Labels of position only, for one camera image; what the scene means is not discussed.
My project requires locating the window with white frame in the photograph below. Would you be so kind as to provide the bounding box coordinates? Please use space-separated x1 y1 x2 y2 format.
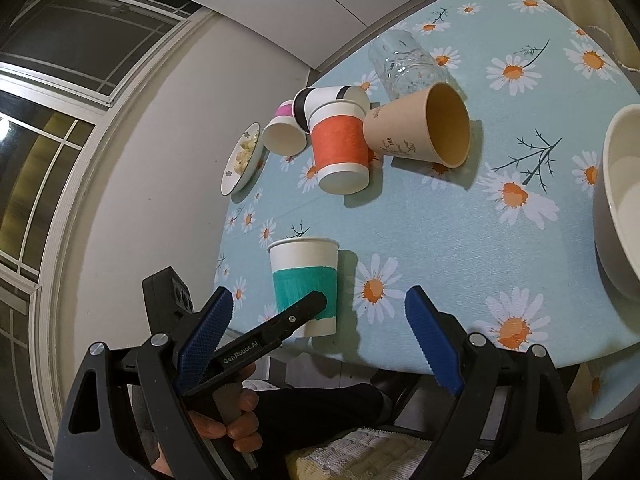
1 0 212 471

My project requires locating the daisy print blue tablecloth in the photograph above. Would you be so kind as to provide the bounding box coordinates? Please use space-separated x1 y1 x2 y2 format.
214 0 640 421

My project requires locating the green banded paper cup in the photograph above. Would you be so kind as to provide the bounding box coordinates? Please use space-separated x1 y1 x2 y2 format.
267 236 340 338

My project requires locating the pink banded paper cup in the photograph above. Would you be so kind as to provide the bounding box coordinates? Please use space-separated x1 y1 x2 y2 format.
262 100 307 156

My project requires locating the person's left hand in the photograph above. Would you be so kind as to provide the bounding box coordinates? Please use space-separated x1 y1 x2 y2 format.
150 362 265 479

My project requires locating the beige ceramic mug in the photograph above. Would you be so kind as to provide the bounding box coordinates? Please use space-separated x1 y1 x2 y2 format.
593 104 639 301

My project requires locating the quilted cream cushion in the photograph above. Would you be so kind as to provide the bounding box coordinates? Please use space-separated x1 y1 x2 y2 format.
285 426 490 480

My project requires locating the orange banded paper cup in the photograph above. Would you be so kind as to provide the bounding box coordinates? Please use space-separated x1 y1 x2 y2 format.
310 100 370 195

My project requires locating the black banded paper cup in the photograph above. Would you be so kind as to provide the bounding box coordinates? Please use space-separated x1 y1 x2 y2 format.
292 84 370 133

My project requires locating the floral bowl with food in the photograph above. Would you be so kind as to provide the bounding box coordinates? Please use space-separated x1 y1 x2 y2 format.
220 122 264 196

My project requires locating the brown kraft paper cup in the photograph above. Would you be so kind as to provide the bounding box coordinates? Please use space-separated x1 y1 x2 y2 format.
363 82 471 168

